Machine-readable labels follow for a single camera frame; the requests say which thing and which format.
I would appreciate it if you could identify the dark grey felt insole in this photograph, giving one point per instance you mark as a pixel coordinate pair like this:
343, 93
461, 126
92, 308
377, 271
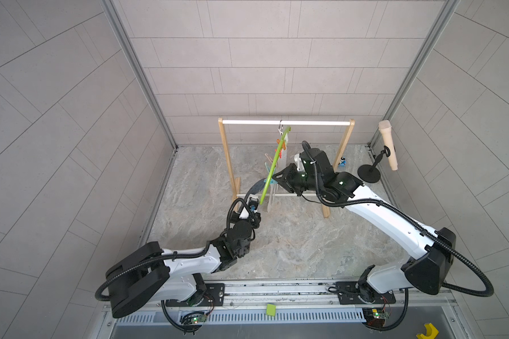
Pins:
255, 190

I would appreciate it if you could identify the black microphone stand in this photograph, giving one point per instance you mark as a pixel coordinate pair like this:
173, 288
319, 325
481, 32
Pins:
370, 173

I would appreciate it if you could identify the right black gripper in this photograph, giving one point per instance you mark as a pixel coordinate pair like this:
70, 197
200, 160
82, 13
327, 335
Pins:
288, 179

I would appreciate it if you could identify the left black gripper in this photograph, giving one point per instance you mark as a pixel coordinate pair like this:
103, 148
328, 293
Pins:
255, 222

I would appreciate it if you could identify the left circuit board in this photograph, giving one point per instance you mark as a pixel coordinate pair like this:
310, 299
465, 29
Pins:
193, 318

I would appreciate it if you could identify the blue toy car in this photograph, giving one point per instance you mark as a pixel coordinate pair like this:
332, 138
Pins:
342, 161

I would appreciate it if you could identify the green sticky block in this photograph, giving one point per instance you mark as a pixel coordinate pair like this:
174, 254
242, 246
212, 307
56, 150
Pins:
271, 310

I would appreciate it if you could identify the yellow plastic hook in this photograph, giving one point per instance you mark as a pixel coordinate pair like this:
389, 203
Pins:
431, 332

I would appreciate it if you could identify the beige wooden microphone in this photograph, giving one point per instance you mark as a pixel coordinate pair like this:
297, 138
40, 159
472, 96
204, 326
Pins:
385, 129

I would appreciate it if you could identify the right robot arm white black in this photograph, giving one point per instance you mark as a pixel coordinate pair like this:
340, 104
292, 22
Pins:
430, 252

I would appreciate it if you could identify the right circuit board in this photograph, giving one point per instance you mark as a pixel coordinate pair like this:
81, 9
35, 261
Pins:
375, 317

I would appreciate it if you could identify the green clip hanger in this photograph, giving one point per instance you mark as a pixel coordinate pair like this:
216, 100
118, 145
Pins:
282, 142

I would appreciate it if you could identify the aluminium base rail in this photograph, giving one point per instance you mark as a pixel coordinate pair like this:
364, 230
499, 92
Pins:
275, 292

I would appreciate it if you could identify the white striped insole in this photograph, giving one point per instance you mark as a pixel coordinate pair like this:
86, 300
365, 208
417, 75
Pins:
273, 188

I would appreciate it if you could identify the circuit board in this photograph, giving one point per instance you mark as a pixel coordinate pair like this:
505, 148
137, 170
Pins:
375, 317
193, 318

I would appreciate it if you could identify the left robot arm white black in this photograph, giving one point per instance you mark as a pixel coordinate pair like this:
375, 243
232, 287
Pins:
155, 274

